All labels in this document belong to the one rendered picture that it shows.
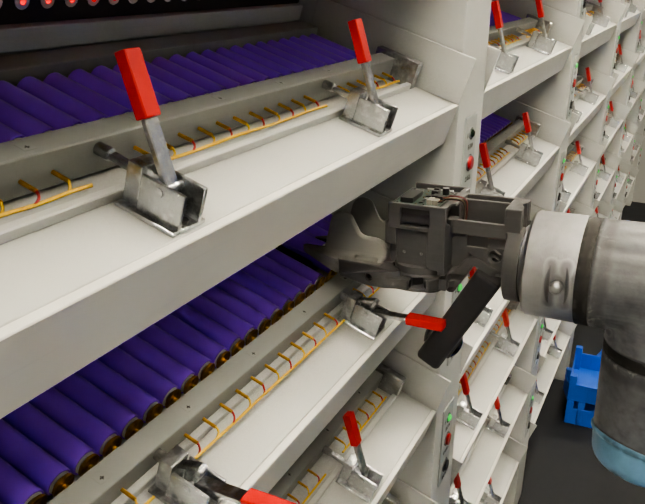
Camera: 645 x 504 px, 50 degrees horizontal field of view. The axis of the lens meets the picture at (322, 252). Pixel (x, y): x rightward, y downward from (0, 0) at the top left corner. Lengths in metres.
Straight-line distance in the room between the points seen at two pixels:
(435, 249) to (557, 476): 1.50
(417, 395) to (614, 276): 0.40
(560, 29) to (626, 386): 0.94
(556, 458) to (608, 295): 1.56
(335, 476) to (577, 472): 1.38
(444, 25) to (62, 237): 0.51
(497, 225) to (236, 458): 0.28
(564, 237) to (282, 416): 0.26
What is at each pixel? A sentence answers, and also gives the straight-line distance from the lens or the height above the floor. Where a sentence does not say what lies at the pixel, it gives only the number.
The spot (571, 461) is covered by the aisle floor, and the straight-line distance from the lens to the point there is 2.12.
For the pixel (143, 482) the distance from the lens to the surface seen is 0.48.
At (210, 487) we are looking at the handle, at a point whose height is 0.96.
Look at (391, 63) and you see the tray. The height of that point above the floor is 1.16.
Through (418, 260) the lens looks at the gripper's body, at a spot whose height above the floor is 1.02.
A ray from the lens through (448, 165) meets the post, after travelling 0.78.
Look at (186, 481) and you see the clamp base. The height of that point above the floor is 0.96.
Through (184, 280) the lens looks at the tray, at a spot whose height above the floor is 1.10.
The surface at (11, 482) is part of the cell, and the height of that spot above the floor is 0.98.
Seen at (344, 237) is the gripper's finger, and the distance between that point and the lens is 0.65.
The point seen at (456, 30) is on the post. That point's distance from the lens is 0.76.
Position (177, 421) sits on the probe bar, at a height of 0.97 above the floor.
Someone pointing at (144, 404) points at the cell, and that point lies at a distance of 0.50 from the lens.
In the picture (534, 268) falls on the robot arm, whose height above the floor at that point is 1.03.
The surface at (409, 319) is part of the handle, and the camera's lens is 0.64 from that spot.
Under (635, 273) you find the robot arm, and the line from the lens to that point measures 0.57.
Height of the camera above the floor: 1.25
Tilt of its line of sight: 22 degrees down
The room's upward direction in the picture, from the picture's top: straight up
